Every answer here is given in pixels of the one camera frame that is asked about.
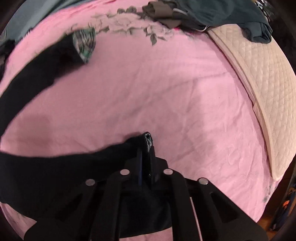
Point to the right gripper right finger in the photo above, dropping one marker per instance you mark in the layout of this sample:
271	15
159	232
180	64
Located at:
197	209

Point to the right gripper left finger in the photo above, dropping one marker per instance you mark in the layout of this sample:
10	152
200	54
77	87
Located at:
113	209

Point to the black pants with grey cuffs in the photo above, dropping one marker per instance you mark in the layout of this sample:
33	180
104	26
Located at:
45	188

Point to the pink floral bed sheet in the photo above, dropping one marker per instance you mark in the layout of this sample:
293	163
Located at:
182	91

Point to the beige quilted mattress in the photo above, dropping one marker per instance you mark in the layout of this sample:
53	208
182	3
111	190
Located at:
269	81

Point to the dark teal garment pile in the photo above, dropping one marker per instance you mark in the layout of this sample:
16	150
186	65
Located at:
245	14

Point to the olive brown folded garment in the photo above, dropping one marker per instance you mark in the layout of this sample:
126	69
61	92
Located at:
161	12

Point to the teal printed blanket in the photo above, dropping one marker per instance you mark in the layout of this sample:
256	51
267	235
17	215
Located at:
29	14

